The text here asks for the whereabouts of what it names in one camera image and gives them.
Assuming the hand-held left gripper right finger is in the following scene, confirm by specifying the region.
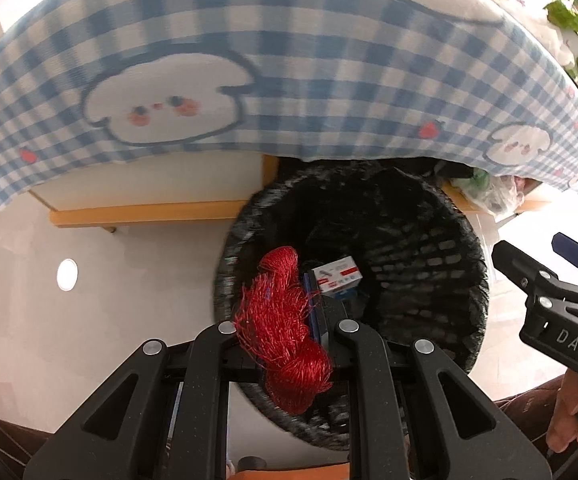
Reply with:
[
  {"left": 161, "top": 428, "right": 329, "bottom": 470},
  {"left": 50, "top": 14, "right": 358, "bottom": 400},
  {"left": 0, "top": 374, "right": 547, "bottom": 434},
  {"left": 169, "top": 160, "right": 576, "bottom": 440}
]
[{"left": 305, "top": 271, "right": 554, "bottom": 480}]

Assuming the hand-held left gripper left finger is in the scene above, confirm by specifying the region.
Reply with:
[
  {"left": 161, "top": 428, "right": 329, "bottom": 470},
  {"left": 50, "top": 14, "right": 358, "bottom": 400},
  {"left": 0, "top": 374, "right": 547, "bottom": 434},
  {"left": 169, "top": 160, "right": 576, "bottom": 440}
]
[{"left": 24, "top": 320, "right": 244, "bottom": 480}]

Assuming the red tinsel string bundle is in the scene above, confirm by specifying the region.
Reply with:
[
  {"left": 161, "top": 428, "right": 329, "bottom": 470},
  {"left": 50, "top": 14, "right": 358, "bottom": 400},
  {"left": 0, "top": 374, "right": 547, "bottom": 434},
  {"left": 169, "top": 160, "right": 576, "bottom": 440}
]
[{"left": 234, "top": 246, "right": 334, "bottom": 416}]

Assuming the black mesh waste basket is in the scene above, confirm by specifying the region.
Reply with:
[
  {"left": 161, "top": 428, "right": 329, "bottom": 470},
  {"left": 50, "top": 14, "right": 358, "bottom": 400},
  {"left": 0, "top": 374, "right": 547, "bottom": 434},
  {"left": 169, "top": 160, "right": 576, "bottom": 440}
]
[{"left": 211, "top": 162, "right": 490, "bottom": 453}]

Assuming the person's right hand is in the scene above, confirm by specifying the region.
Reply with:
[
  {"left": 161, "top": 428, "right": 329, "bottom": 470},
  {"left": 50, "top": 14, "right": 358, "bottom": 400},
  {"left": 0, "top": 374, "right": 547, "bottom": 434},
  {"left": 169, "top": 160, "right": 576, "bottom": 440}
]
[{"left": 545, "top": 372, "right": 578, "bottom": 456}]

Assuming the small white printed box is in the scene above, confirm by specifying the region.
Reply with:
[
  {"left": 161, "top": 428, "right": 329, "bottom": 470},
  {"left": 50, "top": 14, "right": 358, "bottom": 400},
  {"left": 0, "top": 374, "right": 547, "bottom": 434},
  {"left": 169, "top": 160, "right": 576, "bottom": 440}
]
[{"left": 311, "top": 256, "right": 362, "bottom": 301}]

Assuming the clear plastic bag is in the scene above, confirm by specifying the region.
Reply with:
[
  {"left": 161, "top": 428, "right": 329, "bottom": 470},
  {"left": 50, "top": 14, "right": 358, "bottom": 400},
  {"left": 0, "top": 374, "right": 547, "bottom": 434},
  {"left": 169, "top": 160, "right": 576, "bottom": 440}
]
[{"left": 461, "top": 167, "right": 527, "bottom": 218}]

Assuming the blue checked animal tablecloth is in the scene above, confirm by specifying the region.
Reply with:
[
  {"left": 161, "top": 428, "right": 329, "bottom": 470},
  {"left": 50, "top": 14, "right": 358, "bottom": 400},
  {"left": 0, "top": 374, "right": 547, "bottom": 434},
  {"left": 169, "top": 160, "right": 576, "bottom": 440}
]
[{"left": 0, "top": 0, "right": 578, "bottom": 211}]

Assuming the wooden table frame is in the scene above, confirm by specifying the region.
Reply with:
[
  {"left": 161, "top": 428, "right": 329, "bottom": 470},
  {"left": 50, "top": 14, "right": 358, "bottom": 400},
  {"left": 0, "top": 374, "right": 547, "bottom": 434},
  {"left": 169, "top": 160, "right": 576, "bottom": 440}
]
[{"left": 29, "top": 152, "right": 552, "bottom": 233}]

